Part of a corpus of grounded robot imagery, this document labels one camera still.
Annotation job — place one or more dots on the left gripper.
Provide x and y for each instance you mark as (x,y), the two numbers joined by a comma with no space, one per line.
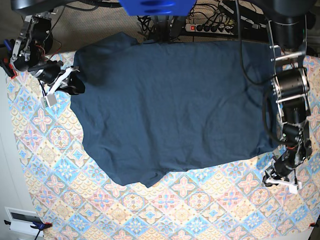
(283,166)

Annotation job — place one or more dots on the dark navy t-shirt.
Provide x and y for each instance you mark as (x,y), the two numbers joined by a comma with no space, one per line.
(153,108)

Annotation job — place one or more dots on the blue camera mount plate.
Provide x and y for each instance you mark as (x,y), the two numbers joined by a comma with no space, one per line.
(157,7)

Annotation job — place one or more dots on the blue clamp upper left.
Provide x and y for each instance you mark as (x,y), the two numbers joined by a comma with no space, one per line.
(9,44)

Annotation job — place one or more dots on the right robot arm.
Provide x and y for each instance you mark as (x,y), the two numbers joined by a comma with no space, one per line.
(28,53)

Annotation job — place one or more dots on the red black clamp upper left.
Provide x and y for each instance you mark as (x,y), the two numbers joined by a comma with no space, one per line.
(8,68)

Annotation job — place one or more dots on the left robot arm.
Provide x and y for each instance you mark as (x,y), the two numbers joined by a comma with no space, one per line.
(287,24)

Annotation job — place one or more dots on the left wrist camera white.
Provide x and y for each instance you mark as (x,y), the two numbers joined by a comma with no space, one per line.
(273,179)

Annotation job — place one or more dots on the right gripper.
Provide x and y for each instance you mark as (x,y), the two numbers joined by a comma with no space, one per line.
(47,72)

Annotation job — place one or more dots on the blue clamp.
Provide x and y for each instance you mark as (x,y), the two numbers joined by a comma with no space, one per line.
(9,44)
(37,225)

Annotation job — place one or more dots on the white wall outlet box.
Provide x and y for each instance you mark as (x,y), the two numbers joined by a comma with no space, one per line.
(15,214)

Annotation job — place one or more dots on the white power strip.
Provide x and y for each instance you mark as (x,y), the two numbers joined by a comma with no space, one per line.
(209,29)

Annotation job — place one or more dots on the patterned colourful tablecloth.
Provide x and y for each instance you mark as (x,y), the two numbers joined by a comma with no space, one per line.
(227,202)

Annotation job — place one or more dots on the blue clamp lower left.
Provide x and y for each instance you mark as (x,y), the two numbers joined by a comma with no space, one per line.
(37,225)

